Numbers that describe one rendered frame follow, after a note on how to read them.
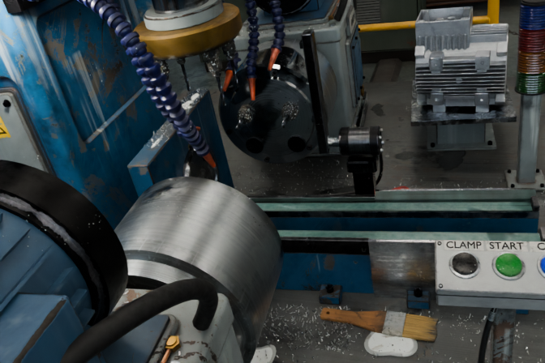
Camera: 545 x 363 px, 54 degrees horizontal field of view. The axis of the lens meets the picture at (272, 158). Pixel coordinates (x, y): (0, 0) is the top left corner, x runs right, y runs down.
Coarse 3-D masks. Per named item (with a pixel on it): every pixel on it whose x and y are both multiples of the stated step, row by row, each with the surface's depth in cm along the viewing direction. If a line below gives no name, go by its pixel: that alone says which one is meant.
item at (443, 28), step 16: (432, 16) 131; (448, 16) 130; (464, 16) 127; (416, 32) 125; (432, 32) 124; (448, 32) 122; (464, 32) 121; (432, 48) 125; (448, 48) 124; (464, 48) 123
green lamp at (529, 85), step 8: (520, 72) 108; (544, 72) 106; (520, 80) 108; (528, 80) 107; (536, 80) 106; (544, 80) 106; (520, 88) 109; (528, 88) 107; (536, 88) 107; (544, 88) 107
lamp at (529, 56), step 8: (520, 56) 106; (528, 56) 104; (536, 56) 104; (544, 56) 104; (520, 64) 107; (528, 64) 105; (536, 64) 104; (544, 64) 104; (528, 72) 106; (536, 72) 105
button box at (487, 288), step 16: (448, 240) 68; (448, 256) 67; (480, 256) 66; (496, 256) 65; (528, 256) 64; (544, 256) 64; (448, 272) 66; (480, 272) 65; (496, 272) 64; (528, 272) 63; (448, 288) 65; (464, 288) 64; (480, 288) 64; (496, 288) 63; (512, 288) 63; (528, 288) 62; (544, 288) 62; (448, 304) 68; (464, 304) 67; (480, 304) 66; (496, 304) 66; (512, 304) 65; (528, 304) 64; (544, 304) 63
